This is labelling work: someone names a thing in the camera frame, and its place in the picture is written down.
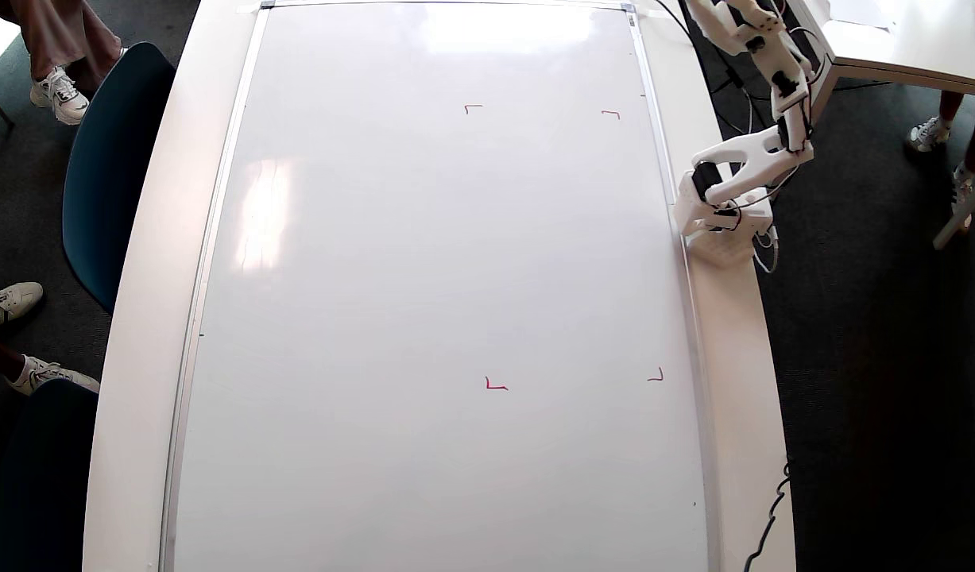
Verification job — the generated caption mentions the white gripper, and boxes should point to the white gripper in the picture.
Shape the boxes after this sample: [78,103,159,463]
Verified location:
[688,0,749,44]

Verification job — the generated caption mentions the white paper sheet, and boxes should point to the white paper sheet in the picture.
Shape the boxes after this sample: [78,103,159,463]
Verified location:
[825,0,893,31]

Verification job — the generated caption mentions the white side table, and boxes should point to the white side table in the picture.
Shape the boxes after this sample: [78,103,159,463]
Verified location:
[785,0,975,128]

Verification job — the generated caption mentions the dark blue chair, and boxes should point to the dark blue chair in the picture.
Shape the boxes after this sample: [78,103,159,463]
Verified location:
[62,41,176,315]
[0,377,99,572]

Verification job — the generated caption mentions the brown trouser leg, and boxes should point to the brown trouser leg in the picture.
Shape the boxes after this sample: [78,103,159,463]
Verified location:
[0,0,126,92]

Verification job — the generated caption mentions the white sneaker with black stripes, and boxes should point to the white sneaker with black stripes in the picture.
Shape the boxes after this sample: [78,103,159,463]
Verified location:
[30,68,91,126]

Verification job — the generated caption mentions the white grey sneaker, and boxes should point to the white grey sneaker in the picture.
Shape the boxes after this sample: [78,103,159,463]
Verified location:
[6,355,100,396]

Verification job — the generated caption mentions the beige sneaker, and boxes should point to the beige sneaker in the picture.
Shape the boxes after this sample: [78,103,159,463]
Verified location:
[0,282,44,328]

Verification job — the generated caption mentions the black camera cable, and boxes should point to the black camera cable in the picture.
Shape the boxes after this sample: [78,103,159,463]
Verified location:
[652,0,706,56]

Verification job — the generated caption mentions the white cable at robot base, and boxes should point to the white cable at robot base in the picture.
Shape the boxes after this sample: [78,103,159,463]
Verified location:
[753,225,780,275]

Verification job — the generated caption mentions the large whiteboard with metal frame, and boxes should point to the large whiteboard with metal frame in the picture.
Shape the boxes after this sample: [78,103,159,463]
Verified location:
[160,0,722,572]

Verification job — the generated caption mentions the black coiled cable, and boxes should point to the black coiled cable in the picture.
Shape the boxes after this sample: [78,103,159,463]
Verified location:
[743,461,791,572]

